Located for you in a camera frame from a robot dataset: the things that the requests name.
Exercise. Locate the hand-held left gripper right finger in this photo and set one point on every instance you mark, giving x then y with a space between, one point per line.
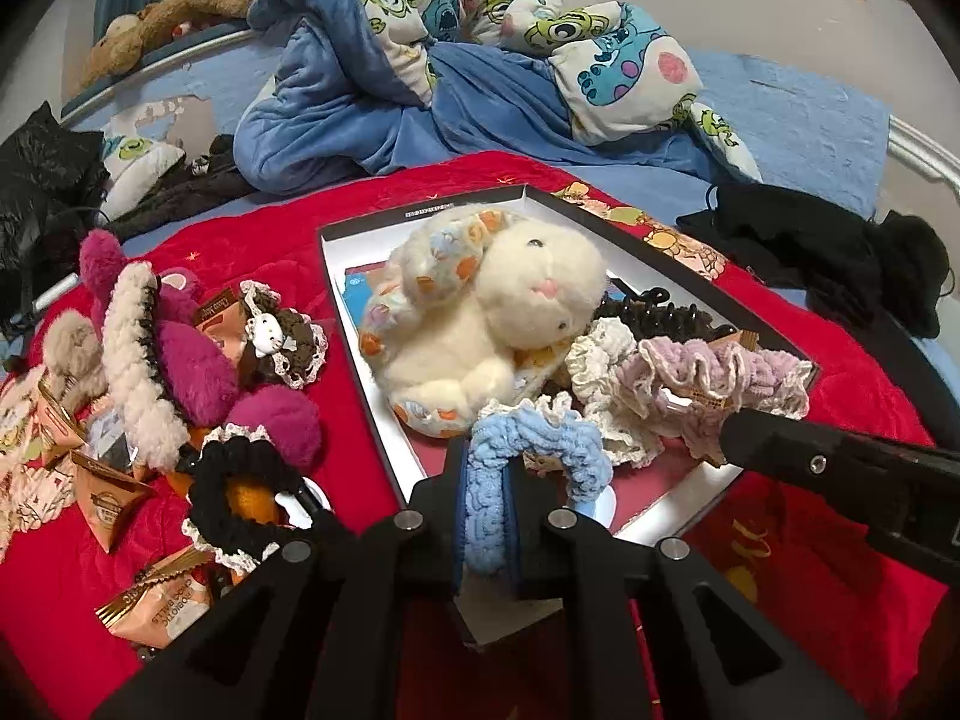
514 540

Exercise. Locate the white tube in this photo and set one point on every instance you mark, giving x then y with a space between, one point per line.
52 292

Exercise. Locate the black box white interior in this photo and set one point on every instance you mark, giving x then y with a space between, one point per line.
352 247

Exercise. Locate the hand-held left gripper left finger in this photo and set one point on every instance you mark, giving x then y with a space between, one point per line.
442 510

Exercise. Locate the black scrunchie white lace trim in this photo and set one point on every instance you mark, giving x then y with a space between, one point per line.
217 465

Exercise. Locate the black plastic bag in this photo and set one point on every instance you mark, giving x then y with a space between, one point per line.
45 180

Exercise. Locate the magenta plush hair clip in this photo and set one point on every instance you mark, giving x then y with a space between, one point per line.
195 364

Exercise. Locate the red printed quilted cloth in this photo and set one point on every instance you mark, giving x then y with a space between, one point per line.
787 577

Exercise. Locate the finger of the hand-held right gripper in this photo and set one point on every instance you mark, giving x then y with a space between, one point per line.
787 450

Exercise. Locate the orange triangular snack packet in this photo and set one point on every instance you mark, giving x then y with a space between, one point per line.
112 499
221 315
56 420

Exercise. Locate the brown teddy bear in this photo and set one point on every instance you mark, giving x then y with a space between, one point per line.
165 15

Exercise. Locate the blue cartoon print blanket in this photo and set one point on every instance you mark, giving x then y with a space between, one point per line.
360 90

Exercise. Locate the white cat hair clip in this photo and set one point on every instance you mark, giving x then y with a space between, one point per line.
300 506

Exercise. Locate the white knitted scrunchie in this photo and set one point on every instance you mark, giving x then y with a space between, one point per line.
630 442

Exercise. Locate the pink knitted scrunchie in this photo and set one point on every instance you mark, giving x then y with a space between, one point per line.
697 375

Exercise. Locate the tan plush hair clip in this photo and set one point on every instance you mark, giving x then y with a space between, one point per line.
71 349

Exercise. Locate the brown lace scrunchie with cat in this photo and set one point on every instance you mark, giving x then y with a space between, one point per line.
292 345

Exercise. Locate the blue bed sheet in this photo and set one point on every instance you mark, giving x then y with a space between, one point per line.
795 112

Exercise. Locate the black garment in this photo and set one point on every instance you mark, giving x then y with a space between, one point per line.
180 191
787 247

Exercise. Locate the blue knitted scrunchie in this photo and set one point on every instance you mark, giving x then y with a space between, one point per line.
487 450

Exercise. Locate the cream plush rabbit toy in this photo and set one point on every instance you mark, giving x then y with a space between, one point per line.
525 285

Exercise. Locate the cream knitted scrunchie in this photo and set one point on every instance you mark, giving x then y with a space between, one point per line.
600 356

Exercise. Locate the orange mandarin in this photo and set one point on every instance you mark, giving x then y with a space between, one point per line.
244 499

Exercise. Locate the cream fuzzy hair claw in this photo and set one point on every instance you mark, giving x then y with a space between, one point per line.
139 360

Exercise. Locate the blue white small packet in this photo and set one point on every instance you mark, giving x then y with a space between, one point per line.
109 431

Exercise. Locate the gold brown snack packet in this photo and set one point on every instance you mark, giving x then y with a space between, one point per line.
154 600

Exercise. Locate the magenta plush pompom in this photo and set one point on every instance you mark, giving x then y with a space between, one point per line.
274 420

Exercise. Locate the black hair claw clip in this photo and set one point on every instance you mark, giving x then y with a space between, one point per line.
652 307

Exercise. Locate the small monster print pillow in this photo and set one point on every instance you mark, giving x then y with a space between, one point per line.
139 157

